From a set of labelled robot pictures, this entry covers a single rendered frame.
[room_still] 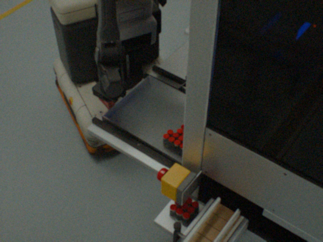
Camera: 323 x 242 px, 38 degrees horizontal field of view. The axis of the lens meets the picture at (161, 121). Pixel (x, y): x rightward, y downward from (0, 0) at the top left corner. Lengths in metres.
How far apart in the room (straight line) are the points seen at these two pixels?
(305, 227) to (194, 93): 0.43
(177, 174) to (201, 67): 0.36
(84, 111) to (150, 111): 0.92
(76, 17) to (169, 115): 0.94
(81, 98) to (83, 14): 0.47
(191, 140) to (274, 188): 0.24
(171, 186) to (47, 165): 1.49
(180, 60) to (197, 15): 0.89
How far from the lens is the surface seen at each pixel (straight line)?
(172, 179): 1.28
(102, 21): 1.44
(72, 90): 2.65
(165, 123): 1.61
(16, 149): 2.80
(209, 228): 1.32
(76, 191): 2.54
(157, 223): 1.38
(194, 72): 1.07
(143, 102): 1.68
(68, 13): 2.37
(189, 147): 1.26
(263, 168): 1.15
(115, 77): 1.44
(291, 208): 1.21
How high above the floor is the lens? 2.07
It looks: 47 degrees down
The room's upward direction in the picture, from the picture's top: straight up
